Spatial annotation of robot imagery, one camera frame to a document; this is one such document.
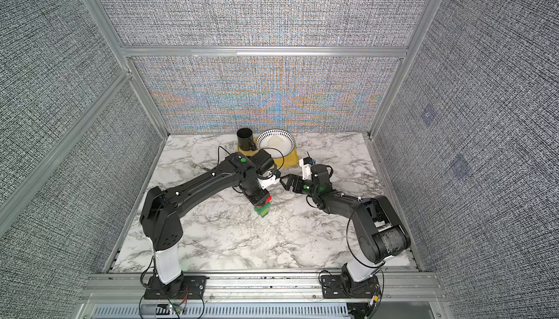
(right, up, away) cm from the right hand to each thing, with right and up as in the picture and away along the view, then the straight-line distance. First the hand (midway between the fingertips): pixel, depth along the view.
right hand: (286, 175), depth 90 cm
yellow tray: (+3, +6, +17) cm, 18 cm away
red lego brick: (-7, -8, -8) cm, 13 cm away
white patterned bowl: (-4, +15, +23) cm, 28 cm away
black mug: (-19, +16, +17) cm, 30 cm away
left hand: (-8, -8, -9) cm, 15 cm away
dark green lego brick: (-9, -14, -3) cm, 17 cm away
